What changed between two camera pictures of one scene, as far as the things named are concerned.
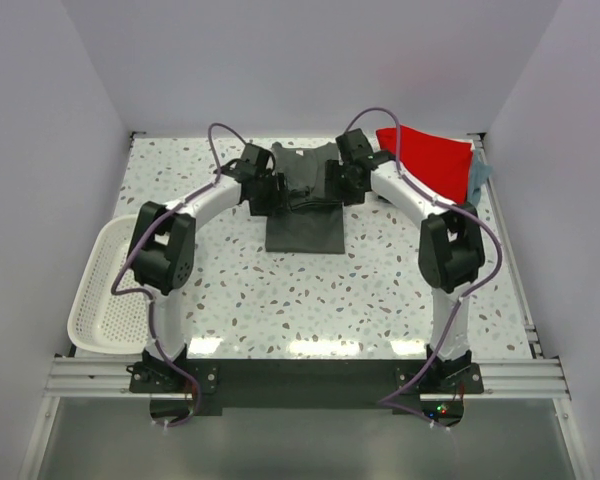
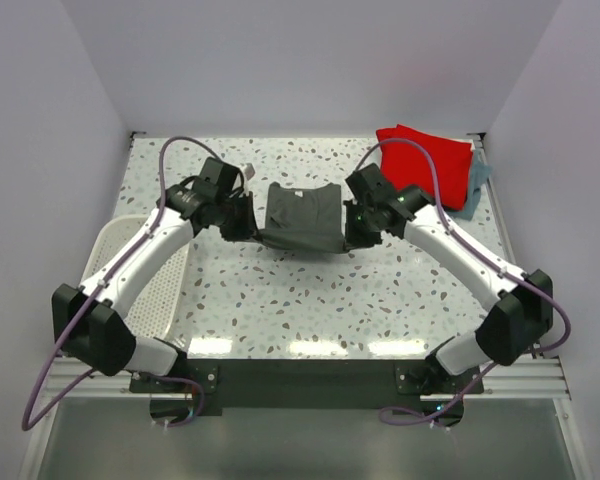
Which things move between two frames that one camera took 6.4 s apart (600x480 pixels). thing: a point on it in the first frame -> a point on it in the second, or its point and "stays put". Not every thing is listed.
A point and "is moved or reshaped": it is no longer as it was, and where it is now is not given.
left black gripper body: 267,199 -> 234,218
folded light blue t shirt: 479,172 stays put
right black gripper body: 338,184 -> 361,229
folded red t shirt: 443,164 stays put
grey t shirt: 311,223 is moved or reshaped
